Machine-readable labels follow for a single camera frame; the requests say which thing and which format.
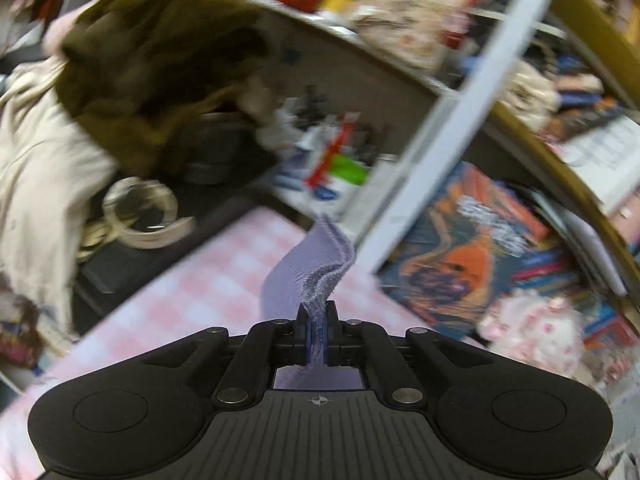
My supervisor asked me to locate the pink floral plush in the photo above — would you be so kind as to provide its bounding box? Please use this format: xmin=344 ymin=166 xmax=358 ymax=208
xmin=476 ymin=291 xmax=610 ymax=392

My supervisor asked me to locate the red and green toy package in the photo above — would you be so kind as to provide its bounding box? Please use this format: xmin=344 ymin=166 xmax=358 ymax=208
xmin=299 ymin=114 xmax=372 ymax=192

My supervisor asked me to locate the olive brown garment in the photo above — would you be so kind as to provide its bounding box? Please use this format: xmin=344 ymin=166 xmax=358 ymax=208
xmin=54 ymin=0 xmax=282 ymax=179

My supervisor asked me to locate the yellow wooden shelf frame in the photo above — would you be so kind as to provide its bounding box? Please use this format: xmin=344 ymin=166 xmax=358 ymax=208
xmin=487 ymin=0 xmax=640 ymax=313

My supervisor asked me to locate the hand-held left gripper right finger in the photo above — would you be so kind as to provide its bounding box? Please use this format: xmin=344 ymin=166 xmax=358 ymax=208
xmin=324 ymin=299 xmax=501 ymax=406

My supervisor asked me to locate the beige coat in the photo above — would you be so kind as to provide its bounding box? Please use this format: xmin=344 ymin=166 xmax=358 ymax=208
xmin=0 ymin=55 xmax=122 ymax=343

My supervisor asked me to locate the pink checkered sheet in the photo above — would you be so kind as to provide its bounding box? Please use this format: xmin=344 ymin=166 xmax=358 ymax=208
xmin=0 ymin=207 xmax=483 ymax=480

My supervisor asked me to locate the white shelf post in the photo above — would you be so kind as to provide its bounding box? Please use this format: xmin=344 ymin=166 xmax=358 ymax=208
xmin=344 ymin=0 xmax=562 ymax=277

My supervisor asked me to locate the lavender cloth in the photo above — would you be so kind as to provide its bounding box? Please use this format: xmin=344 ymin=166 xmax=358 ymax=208
xmin=261 ymin=214 xmax=357 ymax=391

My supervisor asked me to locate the clear tape roll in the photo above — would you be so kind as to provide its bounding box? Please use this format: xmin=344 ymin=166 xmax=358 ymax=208
xmin=102 ymin=177 xmax=197 ymax=251

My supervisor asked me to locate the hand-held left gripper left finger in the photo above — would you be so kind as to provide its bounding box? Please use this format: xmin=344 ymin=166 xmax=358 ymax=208
xmin=141 ymin=304 xmax=308 ymax=407

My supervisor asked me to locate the orange and blue picture book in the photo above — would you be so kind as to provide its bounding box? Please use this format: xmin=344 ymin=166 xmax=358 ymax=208
xmin=376 ymin=160 xmax=552 ymax=342

